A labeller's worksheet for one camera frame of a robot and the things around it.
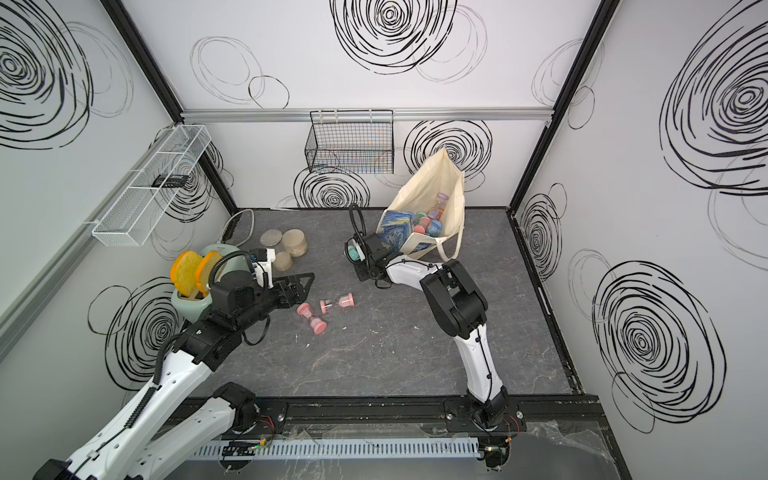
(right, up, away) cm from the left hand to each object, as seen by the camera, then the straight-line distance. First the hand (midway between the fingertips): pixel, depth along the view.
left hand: (302, 277), depth 74 cm
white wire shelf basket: (-40, +24, +4) cm, 47 cm away
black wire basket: (+6, +50, +50) cm, 71 cm away
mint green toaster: (-31, -9, +5) cm, 33 cm away
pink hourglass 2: (+8, -10, +18) cm, 22 cm away
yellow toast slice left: (-32, +1, +3) cm, 32 cm away
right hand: (+13, +1, +26) cm, 29 cm away
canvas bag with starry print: (+36, +21, +39) cm, 57 cm away
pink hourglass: (+1, -16, +12) cm, 20 cm away
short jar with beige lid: (-10, +8, +28) cm, 31 cm away
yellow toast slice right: (-26, +2, +2) cm, 26 cm away
